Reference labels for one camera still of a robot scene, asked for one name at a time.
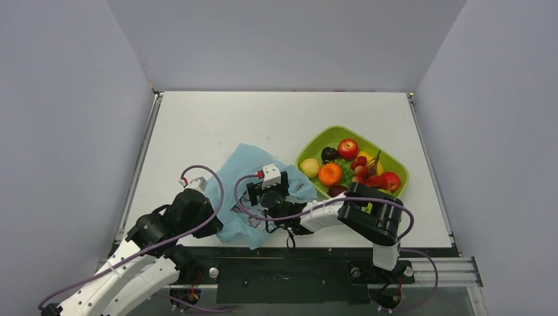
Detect dark red fake fruit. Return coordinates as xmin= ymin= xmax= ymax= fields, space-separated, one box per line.
xmin=327 ymin=185 xmax=347 ymax=198

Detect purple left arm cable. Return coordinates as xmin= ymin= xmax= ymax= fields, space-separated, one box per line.
xmin=38 ymin=165 xmax=225 ymax=311

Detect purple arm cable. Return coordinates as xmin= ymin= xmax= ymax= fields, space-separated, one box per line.
xmin=233 ymin=173 xmax=440 ymax=313
xmin=38 ymin=165 xmax=225 ymax=311

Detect yellow fake lemon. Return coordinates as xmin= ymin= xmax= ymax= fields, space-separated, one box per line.
xmin=299 ymin=158 xmax=322 ymax=179

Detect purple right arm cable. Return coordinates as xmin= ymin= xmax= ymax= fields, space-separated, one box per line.
xmin=233 ymin=173 xmax=440 ymax=313

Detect green fake grapes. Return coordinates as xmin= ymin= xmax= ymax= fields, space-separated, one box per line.
xmin=334 ymin=159 xmax=355 ymax=187

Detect red fake strawberry bunch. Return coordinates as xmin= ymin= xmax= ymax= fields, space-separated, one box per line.
xmin=351 ymin=158 xmax=381 ymax=189

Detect green plastic tray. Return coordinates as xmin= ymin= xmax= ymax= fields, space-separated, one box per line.
xmin=295 ymin=126 xmax=409 ymax=198

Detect dark purple fake plum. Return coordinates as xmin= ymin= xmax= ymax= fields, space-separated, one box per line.
xmin=320 ymin=147 xmax=339 ymax=163

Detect orange fake fruit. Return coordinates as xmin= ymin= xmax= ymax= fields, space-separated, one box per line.
xmin=318 ymin=163 xmax=343 ymax=187

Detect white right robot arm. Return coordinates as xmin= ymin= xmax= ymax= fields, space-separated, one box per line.
xmin=243 ymin=171 xmax=408 ymax=281

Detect yellow fake mango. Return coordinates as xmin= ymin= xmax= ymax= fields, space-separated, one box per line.
xmin=357 ymin=151 xmax=385 ymax=176

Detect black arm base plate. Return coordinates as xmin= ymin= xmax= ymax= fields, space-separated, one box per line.
xmin=167 ymin=247 xmax=418 ymax=305

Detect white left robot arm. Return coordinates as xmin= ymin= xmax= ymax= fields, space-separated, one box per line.
xmin=40 ymin=188 xmax=222 ymax=315

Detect small red fake apple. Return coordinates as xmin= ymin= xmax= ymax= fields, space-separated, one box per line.
xmin=380 ymin=171 xmax=401 ymax=193

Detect blue printed plastic bag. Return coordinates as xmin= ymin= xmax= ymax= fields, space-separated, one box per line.
xmin=216 ymin=144 xmax=318 ymax=250

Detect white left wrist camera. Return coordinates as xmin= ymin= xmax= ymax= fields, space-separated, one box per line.
xmin=179 ymin=176 xmax=207 ymax=194

